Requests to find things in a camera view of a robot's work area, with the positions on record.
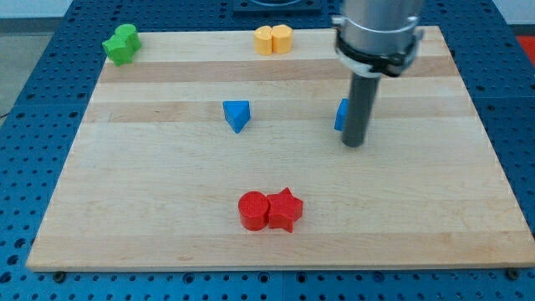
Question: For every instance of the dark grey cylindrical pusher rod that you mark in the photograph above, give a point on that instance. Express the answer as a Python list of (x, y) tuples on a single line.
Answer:
[(361, 98)]

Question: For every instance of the blue cube block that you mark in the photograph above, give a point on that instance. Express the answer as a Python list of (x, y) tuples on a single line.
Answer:
[(341, 115)]

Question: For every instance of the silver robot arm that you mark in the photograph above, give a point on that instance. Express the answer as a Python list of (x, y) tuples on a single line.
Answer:
[(373, 38)]

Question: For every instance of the blue triangle block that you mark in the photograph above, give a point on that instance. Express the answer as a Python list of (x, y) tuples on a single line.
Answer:
[(237, 113)]

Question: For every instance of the yellow half-round block right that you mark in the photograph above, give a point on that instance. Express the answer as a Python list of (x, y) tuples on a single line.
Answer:
[(282, 39)]

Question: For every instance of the yellow half-round block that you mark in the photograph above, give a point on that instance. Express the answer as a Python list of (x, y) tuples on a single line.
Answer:
[(282, 39), (263, 40)]

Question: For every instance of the yellow half-round block left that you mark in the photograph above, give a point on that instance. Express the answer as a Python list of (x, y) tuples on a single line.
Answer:
[(263, 40)]

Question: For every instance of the red star block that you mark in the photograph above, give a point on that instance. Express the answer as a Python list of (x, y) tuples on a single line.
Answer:
[(285, 209)]

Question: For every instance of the red cylinder block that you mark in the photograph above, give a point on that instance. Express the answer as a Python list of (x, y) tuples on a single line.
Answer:
[(253, 207)]

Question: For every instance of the wooden board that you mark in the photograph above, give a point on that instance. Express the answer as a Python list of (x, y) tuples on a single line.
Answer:
[(155, 172)]

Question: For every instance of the green cylinder block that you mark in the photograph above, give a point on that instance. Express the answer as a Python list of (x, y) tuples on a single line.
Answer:
[(128, 34)]

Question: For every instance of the green star block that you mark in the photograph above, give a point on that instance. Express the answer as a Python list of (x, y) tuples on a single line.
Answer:
[(117, 50)]

